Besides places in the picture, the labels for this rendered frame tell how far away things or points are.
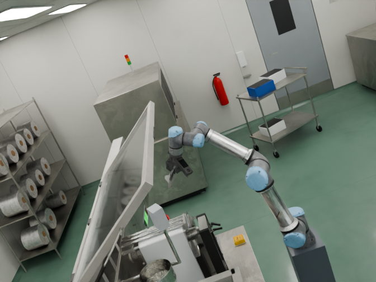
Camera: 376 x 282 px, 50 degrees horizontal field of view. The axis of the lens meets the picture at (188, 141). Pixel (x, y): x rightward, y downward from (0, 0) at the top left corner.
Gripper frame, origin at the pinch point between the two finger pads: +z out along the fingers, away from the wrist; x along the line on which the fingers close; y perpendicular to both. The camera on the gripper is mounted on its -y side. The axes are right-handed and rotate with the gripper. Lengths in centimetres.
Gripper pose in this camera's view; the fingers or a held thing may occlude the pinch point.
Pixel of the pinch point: (179, 183)
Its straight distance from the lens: 232.9
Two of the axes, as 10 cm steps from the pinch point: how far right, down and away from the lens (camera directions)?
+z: 0.1, 8.7, 5.0
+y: -7.0, -3.5, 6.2
